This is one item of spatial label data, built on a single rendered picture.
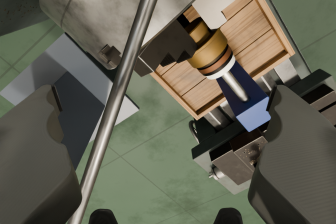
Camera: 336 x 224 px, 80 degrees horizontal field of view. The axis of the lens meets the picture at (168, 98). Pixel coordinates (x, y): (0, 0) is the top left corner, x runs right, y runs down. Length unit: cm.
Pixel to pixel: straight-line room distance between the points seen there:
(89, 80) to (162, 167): 158
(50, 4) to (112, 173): 218
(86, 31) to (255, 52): 51
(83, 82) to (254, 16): 64
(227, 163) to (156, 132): 122
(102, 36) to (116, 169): 212
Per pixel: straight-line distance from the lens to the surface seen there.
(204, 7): 37
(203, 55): 37
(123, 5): 24
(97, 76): 83
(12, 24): 44
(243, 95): 47
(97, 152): 18
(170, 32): 34
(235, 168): 81
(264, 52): 68
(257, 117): 49
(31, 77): 94
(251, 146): 68
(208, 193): 266
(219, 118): 78
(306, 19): 178
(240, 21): 63
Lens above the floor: 147
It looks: 60 degrees down
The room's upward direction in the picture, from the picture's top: 178 degrees clockwise
